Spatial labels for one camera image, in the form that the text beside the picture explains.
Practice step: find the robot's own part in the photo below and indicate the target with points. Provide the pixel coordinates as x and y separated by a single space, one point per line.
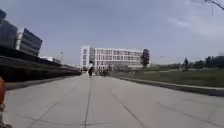
1 90

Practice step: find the dark wide stone steps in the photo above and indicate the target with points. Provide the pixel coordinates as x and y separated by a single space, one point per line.
30 70

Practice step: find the row of trees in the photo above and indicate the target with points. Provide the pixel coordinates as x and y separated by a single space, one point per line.
208 62

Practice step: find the white many-windowed building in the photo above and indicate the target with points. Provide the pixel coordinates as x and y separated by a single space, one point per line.
113 57

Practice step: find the dark tree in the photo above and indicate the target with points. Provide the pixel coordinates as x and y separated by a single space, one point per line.
145 57

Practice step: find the grey concrete slab pavement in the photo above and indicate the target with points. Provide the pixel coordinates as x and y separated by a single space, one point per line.
100 100

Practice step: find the grass field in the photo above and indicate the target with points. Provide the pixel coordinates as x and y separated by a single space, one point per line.
186 77

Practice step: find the person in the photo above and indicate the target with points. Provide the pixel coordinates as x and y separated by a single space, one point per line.
90 69

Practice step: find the grey concrete kerb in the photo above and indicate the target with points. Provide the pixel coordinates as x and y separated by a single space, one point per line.
173 86

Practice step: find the dark glass building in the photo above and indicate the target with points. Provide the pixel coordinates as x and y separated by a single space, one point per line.
28 41

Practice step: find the low white building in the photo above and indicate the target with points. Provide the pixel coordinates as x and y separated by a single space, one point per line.
48 59

